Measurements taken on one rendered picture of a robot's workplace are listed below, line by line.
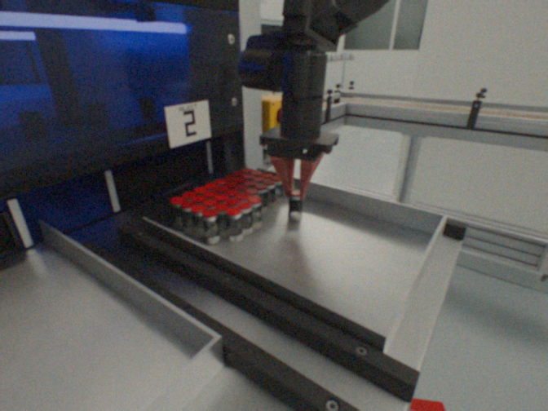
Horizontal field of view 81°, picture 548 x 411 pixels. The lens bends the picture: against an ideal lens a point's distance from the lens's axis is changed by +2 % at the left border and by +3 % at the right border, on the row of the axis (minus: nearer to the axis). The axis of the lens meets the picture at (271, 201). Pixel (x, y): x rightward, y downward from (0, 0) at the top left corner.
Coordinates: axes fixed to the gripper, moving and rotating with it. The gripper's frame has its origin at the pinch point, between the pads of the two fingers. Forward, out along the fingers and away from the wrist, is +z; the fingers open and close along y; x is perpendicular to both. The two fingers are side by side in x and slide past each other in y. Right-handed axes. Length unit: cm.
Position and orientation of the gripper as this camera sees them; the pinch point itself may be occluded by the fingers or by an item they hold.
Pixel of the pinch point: (295, 192)
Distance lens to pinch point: 49.2
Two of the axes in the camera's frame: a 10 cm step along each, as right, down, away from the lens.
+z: -0.2, 9.0, 4.4
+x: -3.7, 4.0, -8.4
